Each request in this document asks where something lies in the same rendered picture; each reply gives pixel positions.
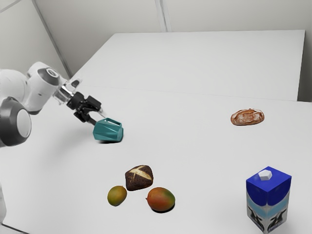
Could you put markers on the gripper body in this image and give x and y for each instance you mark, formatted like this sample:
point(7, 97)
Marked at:
point(83, 104)

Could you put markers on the large red-orange mango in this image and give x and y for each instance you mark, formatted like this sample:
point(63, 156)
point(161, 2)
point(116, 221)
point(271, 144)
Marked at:
point(161, 198)

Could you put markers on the brown crusty bread loaf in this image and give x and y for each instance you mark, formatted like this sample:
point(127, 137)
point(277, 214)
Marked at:
point(247, 117)

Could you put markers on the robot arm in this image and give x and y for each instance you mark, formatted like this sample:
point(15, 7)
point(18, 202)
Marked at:
point(36, 85)

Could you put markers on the dark scored bread roll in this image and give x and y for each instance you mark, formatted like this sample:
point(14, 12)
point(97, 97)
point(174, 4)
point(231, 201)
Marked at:
point(139, 178)

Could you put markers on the small green-orange mango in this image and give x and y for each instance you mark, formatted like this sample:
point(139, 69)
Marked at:
point(117, 195)

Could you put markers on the blue and white milk carton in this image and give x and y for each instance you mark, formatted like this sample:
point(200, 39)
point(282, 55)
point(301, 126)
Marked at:
point(267, 202)

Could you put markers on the teal faceted mug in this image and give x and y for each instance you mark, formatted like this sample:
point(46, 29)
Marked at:
point(108, 131)

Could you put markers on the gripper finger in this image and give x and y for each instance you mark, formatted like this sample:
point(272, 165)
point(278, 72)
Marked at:
point(92, 121)
point(102, 114)

